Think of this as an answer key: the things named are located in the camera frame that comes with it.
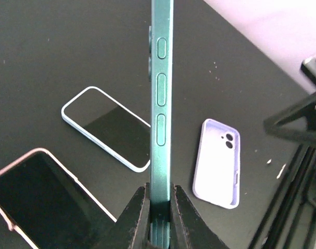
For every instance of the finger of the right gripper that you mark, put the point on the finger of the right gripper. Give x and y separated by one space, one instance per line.
296 123

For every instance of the pink phone case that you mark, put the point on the pink phone case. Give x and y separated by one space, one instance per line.
7 218

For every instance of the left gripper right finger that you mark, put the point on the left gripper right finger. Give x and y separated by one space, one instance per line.
188 230

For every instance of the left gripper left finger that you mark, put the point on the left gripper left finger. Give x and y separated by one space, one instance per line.
132 227

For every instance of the lavender phone case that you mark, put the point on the lavender phone case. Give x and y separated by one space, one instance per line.
217 172

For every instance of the light blue phone case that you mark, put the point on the light blue phone case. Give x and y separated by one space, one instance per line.
70 116

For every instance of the teal phone case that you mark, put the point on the teal phone case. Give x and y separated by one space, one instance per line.
161 73

